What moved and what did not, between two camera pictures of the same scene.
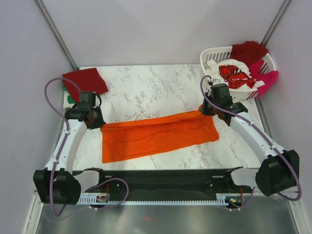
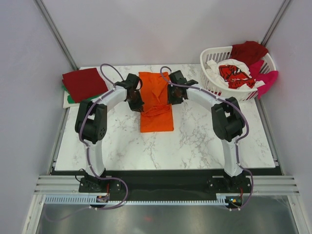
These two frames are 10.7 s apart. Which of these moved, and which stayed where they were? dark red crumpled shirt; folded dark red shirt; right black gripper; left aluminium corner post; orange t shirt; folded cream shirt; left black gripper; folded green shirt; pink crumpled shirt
Moved: left black gripper; right black gripper; orange t shirt
Stayed: pink crumpled shirt; folded green shirt; left aluminium corner post; folded dark red shirt; folded cream shirt; dark red crumpled shirt
